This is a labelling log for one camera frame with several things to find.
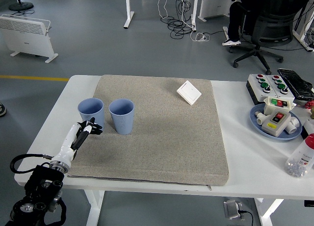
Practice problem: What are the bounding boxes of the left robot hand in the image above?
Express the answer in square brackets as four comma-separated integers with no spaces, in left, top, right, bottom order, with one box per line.
[52,117,104,163]

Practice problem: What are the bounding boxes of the blue ribbed cup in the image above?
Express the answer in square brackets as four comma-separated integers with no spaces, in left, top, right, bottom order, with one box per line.
[108,99,135,135]
[78,98,105,131]

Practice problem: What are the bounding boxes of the white push-button control box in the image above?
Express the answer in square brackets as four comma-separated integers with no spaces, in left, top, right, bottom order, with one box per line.
[246,74,278,105]
[266,75,295,103]

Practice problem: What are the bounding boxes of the white table leg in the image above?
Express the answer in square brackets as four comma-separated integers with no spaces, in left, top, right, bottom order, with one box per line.
[84,189,105,226]
[254,198,285,226]

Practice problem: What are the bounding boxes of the grey-brown mat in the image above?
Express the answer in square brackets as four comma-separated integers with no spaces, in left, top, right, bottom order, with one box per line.
[65,74,230,188]

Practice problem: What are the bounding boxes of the white panel heater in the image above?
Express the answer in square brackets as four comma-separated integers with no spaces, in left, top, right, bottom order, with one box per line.
[198,0,237,22]
[0,14,59,63]

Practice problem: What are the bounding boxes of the white desk leg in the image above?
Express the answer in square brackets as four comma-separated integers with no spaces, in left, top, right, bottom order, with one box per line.
[123,0,135,29]
[190,0,199,32]

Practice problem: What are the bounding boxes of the black fan stand base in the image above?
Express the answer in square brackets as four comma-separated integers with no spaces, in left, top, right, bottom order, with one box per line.
[9,0,34,12]

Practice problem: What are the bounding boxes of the silver foot pedal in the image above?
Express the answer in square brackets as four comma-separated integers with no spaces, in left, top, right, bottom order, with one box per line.
[223,199,246,221]

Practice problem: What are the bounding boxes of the blue plate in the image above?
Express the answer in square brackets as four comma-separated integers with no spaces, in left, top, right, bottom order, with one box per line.
[249,103,303,141]

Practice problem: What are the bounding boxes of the white pipe fitting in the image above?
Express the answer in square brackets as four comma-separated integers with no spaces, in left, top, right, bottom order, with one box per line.
[255,111,267,126]
[285,117,300,135]

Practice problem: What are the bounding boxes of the seated person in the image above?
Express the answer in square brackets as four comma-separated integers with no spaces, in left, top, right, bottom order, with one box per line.
[222,0,306,47]

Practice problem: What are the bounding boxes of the clear bottle with red cap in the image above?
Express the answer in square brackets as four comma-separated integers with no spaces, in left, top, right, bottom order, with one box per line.
[284,133,314,178]

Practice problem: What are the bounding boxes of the black office chair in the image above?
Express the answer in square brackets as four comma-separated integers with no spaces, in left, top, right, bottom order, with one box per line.
[228,5,299,75]

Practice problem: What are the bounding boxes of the black plastic-wrapped flat object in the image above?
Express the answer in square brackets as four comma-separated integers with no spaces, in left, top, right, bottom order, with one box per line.
[277,68,314,100]

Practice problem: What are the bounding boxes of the small white box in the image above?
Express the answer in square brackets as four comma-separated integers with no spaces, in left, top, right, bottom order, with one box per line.
[303,119,314,136]

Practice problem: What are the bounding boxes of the white wall switch panel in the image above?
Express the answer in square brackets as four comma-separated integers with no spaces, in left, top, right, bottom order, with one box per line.
[176,80,202,105]

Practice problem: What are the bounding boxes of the tangled black floor cables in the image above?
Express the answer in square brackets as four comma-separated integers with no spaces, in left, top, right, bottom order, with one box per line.
[160,0,197,39]

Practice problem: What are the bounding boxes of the white hanging cable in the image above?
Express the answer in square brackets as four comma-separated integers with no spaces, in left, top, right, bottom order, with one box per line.
[157,0,178,20]

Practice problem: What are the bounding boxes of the white power adapter cable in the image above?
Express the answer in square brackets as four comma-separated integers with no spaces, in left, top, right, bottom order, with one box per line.
[190,31,210,43]

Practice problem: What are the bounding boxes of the black pedal cable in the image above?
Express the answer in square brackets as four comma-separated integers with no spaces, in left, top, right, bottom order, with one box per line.
[239,210,254,226]

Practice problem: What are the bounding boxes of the white switch box, red-green buttons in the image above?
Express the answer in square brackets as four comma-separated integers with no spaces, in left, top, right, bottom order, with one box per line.
[263,96,295,116]

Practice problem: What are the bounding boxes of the beige switch box, yellow label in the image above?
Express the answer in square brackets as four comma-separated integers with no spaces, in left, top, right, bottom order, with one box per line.
[261,110,291,138]

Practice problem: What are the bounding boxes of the white desk frame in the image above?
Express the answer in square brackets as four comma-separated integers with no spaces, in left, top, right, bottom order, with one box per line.
[292,0,314,52]

